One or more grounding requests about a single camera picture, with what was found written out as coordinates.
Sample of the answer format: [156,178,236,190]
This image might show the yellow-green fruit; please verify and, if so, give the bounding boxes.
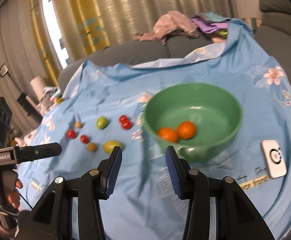
[103,140,122,154]

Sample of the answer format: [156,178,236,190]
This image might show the brown round fruit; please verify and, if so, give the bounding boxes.
[86,142,98,152]

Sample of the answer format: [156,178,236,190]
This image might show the green plastic bowl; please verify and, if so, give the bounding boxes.
[143,83,243,162]

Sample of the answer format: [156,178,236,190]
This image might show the person's left hand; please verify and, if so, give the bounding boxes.
[0,177,23,209]

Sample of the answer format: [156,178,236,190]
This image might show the red cherry tomato middle left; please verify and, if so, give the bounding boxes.
[80,134,90,144]

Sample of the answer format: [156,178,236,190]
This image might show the orange tangerine left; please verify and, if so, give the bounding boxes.
[157,127,179,143]

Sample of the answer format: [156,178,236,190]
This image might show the green plum tomato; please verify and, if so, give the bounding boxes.
[96,116,107,129]

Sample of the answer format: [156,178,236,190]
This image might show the red cherry tomato lower pair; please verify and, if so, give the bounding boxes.
[121,120,132,130]

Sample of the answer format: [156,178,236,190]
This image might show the red cherry tomato pair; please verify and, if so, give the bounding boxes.
[119,115,129,123]
[121,120,132,130]

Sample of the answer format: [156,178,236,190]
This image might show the red cherry tomato far left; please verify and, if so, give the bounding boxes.
[66,129,77,139]

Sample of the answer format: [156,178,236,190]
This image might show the red cherry tomato upper pair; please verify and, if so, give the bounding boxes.
[119,115,129,123]

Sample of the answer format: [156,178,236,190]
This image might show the small brown fruit upper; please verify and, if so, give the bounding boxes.
[75,121,82,128]

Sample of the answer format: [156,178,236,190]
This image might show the clothes heap at left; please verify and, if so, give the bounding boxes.
[36,87,62,116]

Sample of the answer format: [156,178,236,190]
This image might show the white paper roll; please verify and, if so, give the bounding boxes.
[30,75,49,100]

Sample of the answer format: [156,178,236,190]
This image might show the blue floral cloth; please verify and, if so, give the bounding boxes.
[18,19,291,239]

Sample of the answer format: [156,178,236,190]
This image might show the white rectangular device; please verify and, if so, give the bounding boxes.
[261,140,287,179]

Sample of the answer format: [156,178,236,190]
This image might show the purple cloth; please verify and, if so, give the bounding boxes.
[191,17,229,34]

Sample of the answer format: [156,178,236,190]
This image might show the yellow patterned curtain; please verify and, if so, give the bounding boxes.
[28,0,236,86]

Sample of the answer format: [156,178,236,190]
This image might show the pink clothes pile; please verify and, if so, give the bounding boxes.
[133,10,200,44]

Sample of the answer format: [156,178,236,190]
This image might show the grey sofa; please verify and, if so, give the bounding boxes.
[58,0,291,90]

